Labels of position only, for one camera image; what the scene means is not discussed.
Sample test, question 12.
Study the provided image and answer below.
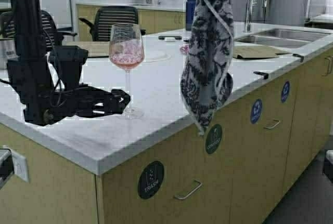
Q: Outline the blue water bottle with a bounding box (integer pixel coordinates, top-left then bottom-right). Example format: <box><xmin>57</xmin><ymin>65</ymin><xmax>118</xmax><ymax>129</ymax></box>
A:
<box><xmin>185</xmin><ymin>0</ymin><xmax>196</xmax><ymax>31</ymax></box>

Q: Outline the dark green trash sticker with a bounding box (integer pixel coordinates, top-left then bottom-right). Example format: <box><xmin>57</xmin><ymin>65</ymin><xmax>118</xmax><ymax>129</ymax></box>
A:
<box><xmin>137</xmin><ymin>161</ymin><xmax>164</xmax><ymax>200</ymax></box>

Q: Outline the white paper plate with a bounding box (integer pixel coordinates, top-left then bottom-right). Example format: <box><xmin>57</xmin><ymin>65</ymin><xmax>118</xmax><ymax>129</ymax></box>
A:
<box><xmin>143</xmin><ymin>50</ymin><xmax>171</xmax><ymax>62</ymax></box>

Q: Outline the blue round recycling sticker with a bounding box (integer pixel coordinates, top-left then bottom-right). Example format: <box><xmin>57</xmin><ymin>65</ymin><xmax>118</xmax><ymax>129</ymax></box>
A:
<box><xmin>250</xmin><ymin>99</ymin><xmax>263</xmax><ymax>124</ymax></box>

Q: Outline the grey patterned cloth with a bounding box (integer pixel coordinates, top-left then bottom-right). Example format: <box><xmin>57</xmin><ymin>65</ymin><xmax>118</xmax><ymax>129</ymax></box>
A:
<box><xmin>180</xmin><ymin>0</ymin><xmax>234</xmax><ymax>136</ymax></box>

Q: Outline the black mesh office chair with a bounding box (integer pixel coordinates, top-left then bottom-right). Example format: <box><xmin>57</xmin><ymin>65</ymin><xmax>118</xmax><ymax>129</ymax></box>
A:
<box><xmin>79</xmin><ymin>6</ymin><xmax>139</xmax><ymax>42</ymax></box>

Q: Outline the wooden kitchen island cabinet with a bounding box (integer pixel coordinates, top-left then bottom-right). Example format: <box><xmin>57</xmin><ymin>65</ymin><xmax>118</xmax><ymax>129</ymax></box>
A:
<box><xmin>1</xmin><ymin>46</ymin><xmax>332</xmax><ymax>223</ymax></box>

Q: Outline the steel island sink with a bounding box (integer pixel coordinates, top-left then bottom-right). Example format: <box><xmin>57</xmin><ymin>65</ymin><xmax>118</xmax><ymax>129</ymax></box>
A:
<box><xmin>234</xmin><ymin>29</ymin><xmax>330</xmax><ymax>49</ymax></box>

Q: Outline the wooden back counter cabinet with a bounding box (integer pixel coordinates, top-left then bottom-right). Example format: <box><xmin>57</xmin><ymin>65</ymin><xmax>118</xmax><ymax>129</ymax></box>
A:
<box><xmin>76</xmin><ymin>3</ymin><xmax>186</xmax><ymax>42</ymax></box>

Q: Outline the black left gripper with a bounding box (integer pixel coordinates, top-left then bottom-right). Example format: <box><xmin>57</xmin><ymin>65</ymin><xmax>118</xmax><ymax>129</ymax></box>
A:
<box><xmin>42</xmin><ymin>85</ymin><xmax>131</xmax><ymax>125</ymax></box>

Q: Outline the black remote control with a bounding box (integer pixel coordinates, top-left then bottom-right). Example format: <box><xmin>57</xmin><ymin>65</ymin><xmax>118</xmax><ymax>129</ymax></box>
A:
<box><xmin>158</xmin><ymin>35</ymin><xmax>182</xmax><ymax>41</ymax></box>

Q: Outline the wine glass with pink liquid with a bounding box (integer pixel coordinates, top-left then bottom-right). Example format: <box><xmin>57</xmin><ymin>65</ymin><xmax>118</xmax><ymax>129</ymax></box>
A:
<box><xmin>108</xmin><ymin>23</ymin><xmax>145</xmax><ymax>120</ymax></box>

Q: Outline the dark green compost sticker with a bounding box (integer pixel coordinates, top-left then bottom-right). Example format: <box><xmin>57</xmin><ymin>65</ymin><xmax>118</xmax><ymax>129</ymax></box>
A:
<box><xmin>205</xmin><ymin>124</ymin><xmax>223</xmax><ymax>155</ymax></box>

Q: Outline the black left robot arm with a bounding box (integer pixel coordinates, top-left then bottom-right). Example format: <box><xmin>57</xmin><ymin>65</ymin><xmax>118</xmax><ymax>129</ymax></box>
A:
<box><xmin>7</xmin><ymin>0</ymin><xmax>131</xmax><ymax>126</ymax></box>

